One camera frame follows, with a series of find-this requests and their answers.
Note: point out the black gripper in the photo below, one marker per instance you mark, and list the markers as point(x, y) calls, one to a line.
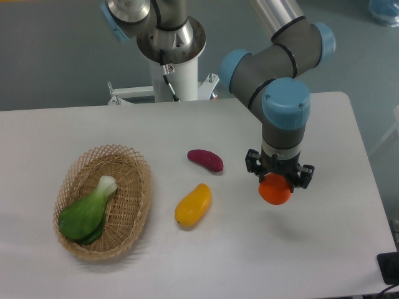
point(284, 162)

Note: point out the black device at edge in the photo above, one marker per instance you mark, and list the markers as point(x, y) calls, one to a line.
point(388, 264)

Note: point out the woven wicker basket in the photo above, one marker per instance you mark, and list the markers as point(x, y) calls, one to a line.
point(127, 208)

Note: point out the yellow mango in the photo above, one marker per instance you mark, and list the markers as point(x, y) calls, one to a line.
point(193, 206)

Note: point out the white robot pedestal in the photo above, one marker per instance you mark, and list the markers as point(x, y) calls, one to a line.
point(173, 61)

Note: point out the green bok choy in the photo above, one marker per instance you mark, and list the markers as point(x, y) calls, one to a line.
point(83, 220)

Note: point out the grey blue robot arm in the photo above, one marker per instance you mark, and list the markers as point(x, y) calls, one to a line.
point(265, 83)

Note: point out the orange fruit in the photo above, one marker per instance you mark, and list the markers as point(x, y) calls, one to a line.
point(274, 189)

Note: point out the purple sweet potato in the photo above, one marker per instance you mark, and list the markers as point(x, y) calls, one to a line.
point(206, 159)

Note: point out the blue plastic bag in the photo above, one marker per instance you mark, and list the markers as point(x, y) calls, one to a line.
point(384, 11)

